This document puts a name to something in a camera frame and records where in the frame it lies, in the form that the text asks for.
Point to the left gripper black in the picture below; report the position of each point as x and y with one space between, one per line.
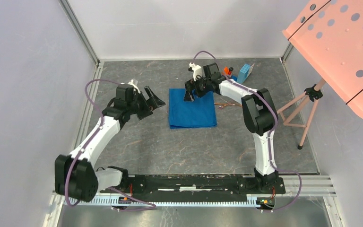
153 101

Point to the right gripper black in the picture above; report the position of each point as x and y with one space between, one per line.
191 85

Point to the blue cloth napkin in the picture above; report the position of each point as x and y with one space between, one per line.
199 113

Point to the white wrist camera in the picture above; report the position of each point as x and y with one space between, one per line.
134 83
196 70

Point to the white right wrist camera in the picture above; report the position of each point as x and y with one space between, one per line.
196 70

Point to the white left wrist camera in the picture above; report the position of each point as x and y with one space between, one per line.
134 83

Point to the toy brick set colourful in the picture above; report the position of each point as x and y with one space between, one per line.
243 74

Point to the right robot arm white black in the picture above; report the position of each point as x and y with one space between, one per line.
258 110

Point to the pink perforated music stand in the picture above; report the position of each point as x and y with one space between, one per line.
329 36

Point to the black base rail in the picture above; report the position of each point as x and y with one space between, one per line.
148 192

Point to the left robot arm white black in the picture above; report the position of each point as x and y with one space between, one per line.
75 175

